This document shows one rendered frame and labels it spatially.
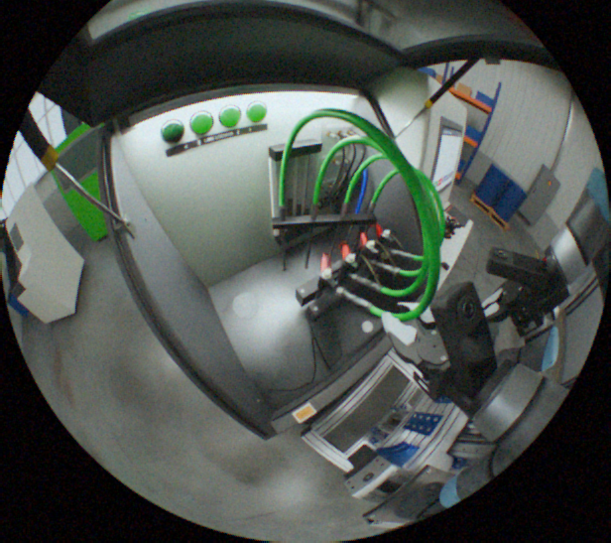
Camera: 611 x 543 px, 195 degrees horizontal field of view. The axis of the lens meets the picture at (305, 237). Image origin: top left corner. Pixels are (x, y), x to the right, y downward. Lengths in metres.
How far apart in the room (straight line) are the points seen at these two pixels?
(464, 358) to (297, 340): 0.52
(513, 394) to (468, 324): 0.09
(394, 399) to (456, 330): 1.29
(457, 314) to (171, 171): 0.49
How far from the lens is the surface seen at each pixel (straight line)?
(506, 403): 0.21
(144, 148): 0.42
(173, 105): 0.37
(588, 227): 0.32
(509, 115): 6.78
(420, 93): 0.58
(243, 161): 0.46
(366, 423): 1.40
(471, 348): 0.20
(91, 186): 2.93
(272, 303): 0.66
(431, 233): 0.20
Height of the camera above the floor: 1.45
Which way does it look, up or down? 49 degrees down
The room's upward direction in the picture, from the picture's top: 6 degrees clockwise
